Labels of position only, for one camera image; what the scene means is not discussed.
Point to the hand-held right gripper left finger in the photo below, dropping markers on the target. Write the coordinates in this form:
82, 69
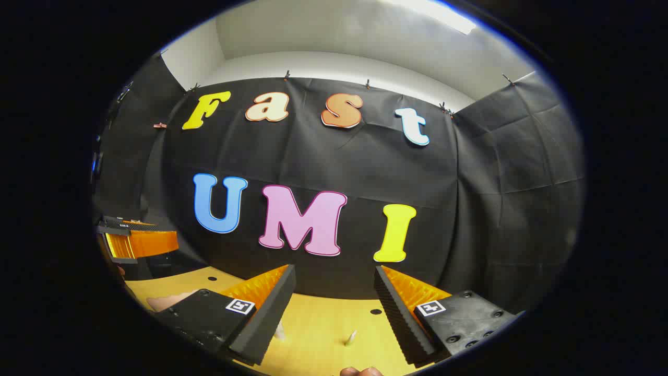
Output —
263, 318

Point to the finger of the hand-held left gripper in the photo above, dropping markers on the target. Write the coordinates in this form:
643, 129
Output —
146, 244

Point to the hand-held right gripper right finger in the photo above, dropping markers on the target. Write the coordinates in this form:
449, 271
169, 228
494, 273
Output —
399, 318

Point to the white tube with green cap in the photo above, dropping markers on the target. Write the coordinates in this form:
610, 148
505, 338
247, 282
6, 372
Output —
350, 337

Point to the black backdrop cloth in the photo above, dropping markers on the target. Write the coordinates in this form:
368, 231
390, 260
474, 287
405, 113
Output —
323, 156

